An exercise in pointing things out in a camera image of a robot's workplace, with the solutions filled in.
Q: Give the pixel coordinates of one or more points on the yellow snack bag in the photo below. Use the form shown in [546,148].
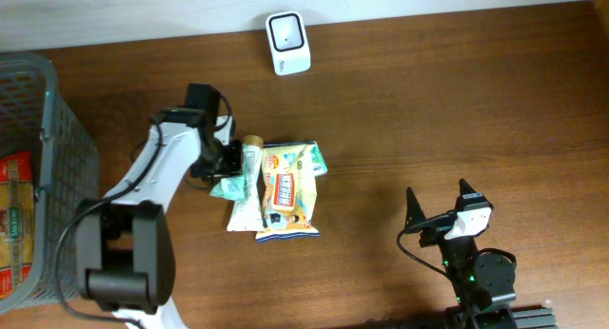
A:
[290,192]

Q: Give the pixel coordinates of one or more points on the white barcode scanner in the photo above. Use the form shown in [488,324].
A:
[288,43]

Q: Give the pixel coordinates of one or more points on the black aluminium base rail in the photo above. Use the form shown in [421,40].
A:
[500,318]

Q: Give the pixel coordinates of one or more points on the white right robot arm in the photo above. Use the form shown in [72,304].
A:
[481,278]

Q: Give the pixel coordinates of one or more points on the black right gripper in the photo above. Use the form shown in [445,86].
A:
[438,224]

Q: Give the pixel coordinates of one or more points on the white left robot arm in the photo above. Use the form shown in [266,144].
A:
[124,257]

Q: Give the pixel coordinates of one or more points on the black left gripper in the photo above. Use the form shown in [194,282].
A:
[234,157]

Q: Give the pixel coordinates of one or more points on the small green tissue pack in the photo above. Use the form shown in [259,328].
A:
[317,160]

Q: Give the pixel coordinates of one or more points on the teal wipes packet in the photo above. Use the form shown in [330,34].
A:
[230,188]

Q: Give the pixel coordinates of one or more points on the white tube gold cap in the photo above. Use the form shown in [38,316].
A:
[246,213]

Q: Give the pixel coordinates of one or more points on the red spaghetti packet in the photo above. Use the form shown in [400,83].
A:
[17,221]

